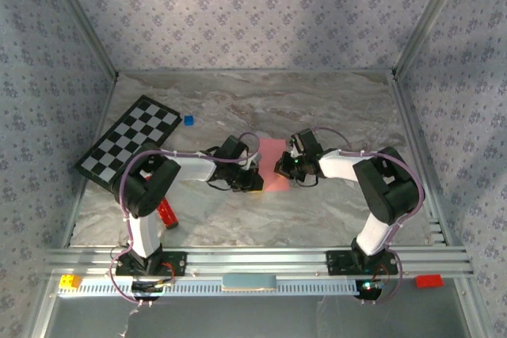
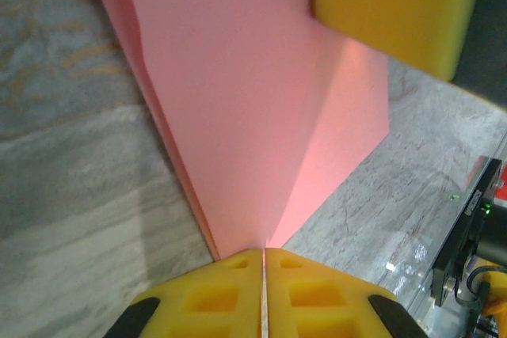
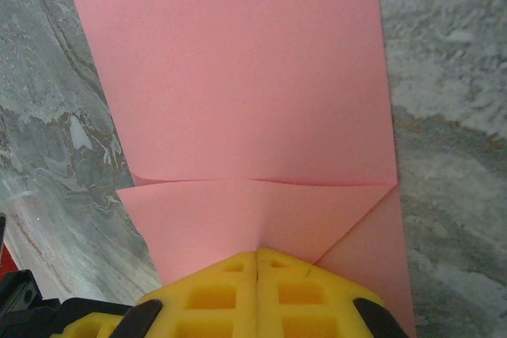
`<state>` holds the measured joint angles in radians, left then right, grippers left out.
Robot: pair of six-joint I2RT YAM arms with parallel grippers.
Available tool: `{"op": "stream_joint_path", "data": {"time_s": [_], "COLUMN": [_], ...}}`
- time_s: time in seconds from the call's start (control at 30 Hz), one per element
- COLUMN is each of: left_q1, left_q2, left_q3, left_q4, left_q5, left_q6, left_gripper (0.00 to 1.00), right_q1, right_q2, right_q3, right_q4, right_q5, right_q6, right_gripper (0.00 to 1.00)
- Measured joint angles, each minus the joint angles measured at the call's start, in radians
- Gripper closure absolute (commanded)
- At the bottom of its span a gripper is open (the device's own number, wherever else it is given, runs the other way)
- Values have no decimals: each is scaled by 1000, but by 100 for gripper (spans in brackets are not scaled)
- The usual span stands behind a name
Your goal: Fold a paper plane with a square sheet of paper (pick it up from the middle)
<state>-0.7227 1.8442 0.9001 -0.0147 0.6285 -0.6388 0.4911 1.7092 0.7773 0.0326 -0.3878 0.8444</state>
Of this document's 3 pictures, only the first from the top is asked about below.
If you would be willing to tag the pink paper sheet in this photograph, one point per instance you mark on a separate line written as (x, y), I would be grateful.
(271, 148)

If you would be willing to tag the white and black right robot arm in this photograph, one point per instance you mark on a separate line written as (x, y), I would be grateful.
(372, 235)

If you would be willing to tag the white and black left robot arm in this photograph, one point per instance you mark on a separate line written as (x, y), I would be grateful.
(144, 235)

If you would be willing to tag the small blue cube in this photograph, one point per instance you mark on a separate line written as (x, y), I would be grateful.
(189, 120)

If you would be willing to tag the red glitter cylinder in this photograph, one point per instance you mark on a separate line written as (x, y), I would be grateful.
(169, 217)

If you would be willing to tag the black and silver chessboard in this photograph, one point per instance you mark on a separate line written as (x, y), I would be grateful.
(119, 144)

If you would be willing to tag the black circuit board green light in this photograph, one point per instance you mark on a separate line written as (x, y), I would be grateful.
(370, 288)

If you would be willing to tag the red toy brick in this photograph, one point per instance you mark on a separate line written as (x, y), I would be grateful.
(429, 281)

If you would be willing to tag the yellow toy brick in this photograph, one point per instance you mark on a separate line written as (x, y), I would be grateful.
(69, 282)

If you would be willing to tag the long aluminium mounting rail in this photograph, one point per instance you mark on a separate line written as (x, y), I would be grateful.
(253, 260)

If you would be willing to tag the thin aluminium wall rail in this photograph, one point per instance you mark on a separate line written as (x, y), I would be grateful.
(253, 71)

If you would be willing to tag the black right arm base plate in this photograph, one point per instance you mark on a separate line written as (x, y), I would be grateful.
(336, 263)

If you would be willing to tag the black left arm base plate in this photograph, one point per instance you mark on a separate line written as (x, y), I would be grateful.
(178, 263)

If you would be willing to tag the aluminium side rail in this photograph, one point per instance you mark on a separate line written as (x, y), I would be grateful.
(73, 219)
(415, 136)

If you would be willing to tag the aluminium corner post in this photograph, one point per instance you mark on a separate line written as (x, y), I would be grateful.
(429, 17)
(85, 17)

